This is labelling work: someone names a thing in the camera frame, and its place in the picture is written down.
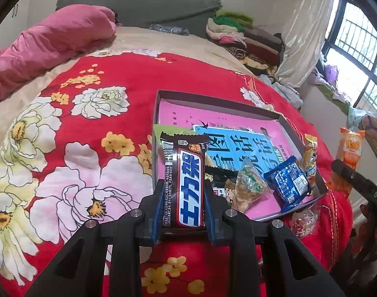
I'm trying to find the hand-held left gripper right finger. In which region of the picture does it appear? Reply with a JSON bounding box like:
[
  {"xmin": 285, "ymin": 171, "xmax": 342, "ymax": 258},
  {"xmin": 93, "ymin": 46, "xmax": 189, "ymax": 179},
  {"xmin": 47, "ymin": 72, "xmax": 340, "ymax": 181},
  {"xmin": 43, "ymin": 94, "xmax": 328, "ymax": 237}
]
[{"xmin": 204, "ymin": 183, "xmax": 347, "ymax": 297}]

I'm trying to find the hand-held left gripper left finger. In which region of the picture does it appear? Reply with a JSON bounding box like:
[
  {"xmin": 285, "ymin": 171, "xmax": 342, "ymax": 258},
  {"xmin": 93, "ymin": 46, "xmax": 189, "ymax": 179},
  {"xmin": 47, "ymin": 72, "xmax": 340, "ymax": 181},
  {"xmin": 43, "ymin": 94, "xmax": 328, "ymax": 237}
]
[{"xmin": 26, "ymin": 179, "xmax": 165, "ymax": 297}]

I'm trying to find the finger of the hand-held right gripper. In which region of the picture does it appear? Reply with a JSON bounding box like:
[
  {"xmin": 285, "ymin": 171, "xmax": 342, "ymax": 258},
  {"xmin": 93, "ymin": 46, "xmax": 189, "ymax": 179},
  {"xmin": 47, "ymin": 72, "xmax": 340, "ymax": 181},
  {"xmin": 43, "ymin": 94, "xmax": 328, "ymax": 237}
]
[{"xmin": 331, "ymin": 159, "xmax": 375, "ymax": 197}]

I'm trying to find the orange bread packet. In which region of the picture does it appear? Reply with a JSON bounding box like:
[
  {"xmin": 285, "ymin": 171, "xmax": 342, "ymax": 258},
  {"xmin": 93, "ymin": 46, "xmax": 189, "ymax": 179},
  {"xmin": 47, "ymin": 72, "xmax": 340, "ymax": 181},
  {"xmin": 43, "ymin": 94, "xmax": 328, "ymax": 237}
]
[{"xmin": 325, "ymin": 126, "xmax": 366, "ymax": 199}]

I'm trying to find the black cartoon snack packet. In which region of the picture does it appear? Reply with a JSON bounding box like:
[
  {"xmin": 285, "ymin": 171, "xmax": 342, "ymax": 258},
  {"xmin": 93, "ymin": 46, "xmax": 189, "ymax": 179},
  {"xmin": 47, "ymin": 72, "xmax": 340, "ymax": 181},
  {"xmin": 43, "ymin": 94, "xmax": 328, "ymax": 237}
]
[{"xmin": 205, "ymin": 165, "xmax": 239, "ymax": 207}]

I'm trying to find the yellow snack packet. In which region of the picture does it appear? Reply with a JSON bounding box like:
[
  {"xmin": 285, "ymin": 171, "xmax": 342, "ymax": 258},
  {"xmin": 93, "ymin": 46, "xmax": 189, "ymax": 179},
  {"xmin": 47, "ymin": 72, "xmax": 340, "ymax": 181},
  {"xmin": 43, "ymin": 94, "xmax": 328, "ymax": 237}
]
[{"xmin": 302, "ymin": 133, "xmax": 319, "ymax": 180}]

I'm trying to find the brown chocolate bar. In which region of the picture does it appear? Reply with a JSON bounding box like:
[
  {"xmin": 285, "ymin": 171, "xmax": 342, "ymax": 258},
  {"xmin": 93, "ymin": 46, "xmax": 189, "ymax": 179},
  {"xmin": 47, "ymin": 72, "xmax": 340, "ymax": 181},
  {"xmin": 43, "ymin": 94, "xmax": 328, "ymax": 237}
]
[{"xmin": 159, "ymin": 131, "xmax": 211, "ymax": 231}]

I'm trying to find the clear triangular snack packet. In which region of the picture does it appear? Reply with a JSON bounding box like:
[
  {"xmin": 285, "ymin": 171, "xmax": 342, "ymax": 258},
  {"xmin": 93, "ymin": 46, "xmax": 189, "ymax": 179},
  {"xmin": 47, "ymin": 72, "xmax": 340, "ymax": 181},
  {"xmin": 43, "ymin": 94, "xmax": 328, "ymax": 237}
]
[{"xmin": 231, "ymin": 165, "xmax": 273, "ymax": 214}]

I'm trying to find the blue cookie packet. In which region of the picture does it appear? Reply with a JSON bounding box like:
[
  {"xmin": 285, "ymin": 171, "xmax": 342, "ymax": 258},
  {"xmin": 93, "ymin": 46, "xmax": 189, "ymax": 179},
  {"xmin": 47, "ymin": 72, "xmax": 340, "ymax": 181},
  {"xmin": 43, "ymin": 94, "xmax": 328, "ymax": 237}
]
[{"xmin": 263, "ymin": 156, "xmax": 313, "ymax": 214}]

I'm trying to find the green cake packet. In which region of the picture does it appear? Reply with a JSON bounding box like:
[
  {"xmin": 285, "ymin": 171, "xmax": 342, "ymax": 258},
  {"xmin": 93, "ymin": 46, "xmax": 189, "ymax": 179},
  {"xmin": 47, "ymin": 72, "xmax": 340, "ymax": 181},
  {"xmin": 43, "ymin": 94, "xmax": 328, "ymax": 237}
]
[{"xmin": 153, "ymin": 123, "xmax": 205, "ymax": 143}]

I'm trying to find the shallow brown cardboard box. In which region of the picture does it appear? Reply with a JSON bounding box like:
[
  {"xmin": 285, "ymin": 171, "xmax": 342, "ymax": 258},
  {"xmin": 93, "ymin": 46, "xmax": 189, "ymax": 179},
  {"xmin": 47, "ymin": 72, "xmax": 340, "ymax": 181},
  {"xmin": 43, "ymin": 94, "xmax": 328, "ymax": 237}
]
[{"xmin": 151, "ymin": 89, "xmax": 329, "ymax": 222}]

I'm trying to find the person's right hand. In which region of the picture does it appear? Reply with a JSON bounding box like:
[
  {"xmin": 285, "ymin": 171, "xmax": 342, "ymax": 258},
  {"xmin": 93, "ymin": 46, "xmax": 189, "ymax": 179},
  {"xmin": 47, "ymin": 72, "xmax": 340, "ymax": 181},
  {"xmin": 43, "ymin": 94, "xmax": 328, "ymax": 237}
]
[{"xmin": 351, "ymin": 204, "xmax": 377, "ymax": 256}]

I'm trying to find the orange patterned cushion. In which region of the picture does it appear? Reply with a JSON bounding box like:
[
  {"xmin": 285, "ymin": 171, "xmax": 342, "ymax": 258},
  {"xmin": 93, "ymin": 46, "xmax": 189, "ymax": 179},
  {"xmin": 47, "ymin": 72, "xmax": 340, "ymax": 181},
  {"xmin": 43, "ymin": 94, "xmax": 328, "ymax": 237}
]
[{"xmin": 358, "ymin": 114, "xmax": 377, "ymax": 162}]

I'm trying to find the pale crumpled cloth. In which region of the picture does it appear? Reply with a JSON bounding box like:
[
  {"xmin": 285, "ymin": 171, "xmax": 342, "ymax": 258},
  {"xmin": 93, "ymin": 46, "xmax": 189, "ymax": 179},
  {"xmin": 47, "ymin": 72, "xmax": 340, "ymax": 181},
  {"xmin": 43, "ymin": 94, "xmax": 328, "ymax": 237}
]
[{"xmin": 346, "ymin": 106, "xmax": 368, "ymax": 128}]

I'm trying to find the clear packet with red candy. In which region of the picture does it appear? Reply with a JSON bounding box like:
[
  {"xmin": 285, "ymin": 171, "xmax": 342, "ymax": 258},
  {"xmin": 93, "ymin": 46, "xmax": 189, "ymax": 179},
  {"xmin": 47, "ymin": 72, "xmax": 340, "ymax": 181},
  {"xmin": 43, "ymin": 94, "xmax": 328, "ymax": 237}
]
[{"xmin": 289, "ymin": 207, "xmax": 320, "ymax": 239}]

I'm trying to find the pink book with blue label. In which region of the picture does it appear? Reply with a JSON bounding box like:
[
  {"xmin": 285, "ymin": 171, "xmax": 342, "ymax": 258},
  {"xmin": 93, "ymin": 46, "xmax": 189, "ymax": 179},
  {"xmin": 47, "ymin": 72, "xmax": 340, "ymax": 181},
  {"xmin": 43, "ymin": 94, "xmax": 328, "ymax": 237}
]
[{"xmin": 158, "ymin": 98, "xmax": 317, "ymax": 221}]

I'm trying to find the red floral blanket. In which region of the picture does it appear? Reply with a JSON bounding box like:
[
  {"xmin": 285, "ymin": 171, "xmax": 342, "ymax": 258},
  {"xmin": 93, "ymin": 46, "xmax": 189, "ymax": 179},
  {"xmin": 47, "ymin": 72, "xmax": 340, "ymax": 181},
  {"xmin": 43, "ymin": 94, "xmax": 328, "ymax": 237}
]
[{"xmin": 0, "ymin": 49, "xmax": 354, "ymax": 297}]

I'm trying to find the purple crumpled cloth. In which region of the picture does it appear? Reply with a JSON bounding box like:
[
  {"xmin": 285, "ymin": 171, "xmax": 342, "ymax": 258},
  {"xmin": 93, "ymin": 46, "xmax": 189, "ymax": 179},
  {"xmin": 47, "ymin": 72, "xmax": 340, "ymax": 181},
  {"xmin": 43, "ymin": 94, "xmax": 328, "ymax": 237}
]
[{"xmin": 324, "ymin": 64, "xmax": 340, "ymax": 81}]

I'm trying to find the heap of grey clothes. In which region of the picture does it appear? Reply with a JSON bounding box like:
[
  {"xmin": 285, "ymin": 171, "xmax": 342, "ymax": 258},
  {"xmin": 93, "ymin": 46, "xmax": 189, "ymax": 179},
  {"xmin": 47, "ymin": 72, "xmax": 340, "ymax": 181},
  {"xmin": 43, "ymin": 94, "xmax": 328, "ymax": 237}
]
[{"xmin": 259, "ymin": 74, "xmax": 304, "ymax": 109}]

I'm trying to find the barred window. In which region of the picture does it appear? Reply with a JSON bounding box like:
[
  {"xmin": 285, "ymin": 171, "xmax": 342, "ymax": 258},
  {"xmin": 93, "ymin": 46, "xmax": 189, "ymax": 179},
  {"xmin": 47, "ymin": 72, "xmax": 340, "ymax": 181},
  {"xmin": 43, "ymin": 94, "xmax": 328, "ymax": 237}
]
[{"xmin": 321, "ymin": 0, "xmax": 377, "ymax": 116}]

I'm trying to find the white curtain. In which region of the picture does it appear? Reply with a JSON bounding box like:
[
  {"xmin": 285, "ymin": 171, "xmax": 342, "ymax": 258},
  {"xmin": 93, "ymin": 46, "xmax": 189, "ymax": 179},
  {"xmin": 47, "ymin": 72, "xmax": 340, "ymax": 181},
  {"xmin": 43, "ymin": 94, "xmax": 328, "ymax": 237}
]
[{"xmin": 273, "ymin": 0, "xmax": 337, "ymax": 89}]

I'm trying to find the pile of folded clothes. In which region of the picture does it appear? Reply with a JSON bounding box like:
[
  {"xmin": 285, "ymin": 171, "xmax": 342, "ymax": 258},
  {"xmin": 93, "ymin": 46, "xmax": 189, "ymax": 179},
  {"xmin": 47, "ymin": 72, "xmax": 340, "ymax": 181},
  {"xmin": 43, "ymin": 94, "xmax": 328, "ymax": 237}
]
[{"xmin": 206, "ymin": 9, "xmax": 284, "ymax": 72}]

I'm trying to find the dark patterned cloth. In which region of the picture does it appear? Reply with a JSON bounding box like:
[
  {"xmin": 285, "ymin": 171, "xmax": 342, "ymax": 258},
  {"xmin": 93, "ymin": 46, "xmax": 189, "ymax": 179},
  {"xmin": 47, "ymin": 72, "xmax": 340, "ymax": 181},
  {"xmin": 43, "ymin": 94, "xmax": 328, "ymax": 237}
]
[{"xmin": 149, "ymin": 24, "xmax": 189, "ymax": 36}]

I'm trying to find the pink quilt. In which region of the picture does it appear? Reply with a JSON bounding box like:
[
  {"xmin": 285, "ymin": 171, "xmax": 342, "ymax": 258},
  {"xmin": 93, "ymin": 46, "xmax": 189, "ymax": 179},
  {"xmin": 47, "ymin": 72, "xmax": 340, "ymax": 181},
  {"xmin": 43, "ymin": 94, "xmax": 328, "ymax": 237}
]
[{"xmin": 0, "ymin": 4, "xmax": 117, "ymax": 106}]

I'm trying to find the grey headboard cushion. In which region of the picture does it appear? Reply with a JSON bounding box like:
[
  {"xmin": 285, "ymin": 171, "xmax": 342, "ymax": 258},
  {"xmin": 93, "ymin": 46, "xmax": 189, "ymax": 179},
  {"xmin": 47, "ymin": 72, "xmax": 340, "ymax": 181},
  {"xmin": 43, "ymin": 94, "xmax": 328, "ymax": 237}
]
[{"xmin": 56, "ymin": 0, "xmax": 223, "ymax": 38}]

